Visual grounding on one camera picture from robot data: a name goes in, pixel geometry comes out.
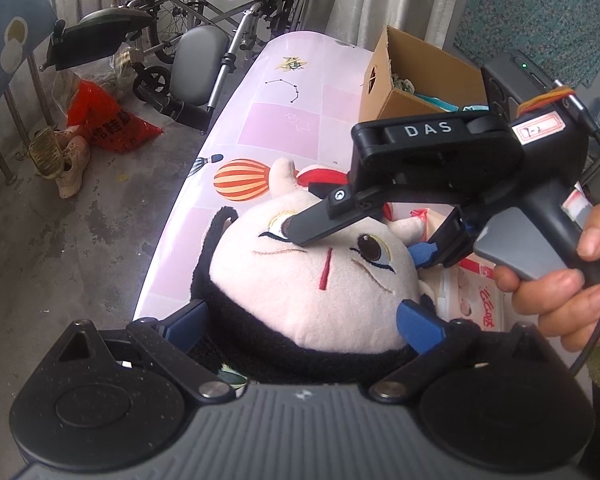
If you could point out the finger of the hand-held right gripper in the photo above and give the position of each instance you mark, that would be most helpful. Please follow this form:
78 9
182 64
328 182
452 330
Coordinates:
445 245
320 220

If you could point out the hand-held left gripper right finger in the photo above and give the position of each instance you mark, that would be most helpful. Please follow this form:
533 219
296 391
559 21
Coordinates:
420 322

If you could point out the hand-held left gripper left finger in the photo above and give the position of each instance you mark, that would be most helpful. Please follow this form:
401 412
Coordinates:
190 317

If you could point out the black-haired plush doll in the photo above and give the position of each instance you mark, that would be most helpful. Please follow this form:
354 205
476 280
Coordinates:
305 300

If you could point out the green and white scrunchie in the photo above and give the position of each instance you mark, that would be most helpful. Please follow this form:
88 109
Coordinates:
402 83

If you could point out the cardboard box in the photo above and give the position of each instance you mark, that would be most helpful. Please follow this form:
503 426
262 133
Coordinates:
380 100

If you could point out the person's right hand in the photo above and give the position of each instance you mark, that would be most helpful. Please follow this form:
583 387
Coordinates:
555 300

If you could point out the pink wet wipes pack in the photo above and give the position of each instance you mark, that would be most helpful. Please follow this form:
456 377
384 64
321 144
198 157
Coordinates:
475 300

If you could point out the blue face masks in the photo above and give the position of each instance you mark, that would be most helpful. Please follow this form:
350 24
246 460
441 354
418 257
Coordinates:
440 101

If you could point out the pink printed tablecloth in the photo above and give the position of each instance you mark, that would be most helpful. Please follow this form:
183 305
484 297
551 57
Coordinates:
280 125

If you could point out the beige shoe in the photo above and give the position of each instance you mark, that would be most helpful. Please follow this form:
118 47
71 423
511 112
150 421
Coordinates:
75 165

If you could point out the wheelchair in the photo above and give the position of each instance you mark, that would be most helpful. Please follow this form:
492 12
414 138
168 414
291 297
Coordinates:
200 50

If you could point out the red plastic bag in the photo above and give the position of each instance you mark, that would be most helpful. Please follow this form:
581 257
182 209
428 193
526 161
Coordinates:
110 120

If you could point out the straw brush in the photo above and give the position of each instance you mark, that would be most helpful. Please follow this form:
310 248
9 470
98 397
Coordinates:
45 152

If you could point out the metal window railing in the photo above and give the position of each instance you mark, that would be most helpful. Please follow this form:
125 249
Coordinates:
41 95

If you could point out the printed blanket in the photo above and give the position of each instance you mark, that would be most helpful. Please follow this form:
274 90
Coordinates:
10 10

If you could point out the teal floral wall cloth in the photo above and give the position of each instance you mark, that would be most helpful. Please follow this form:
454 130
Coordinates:
530 10

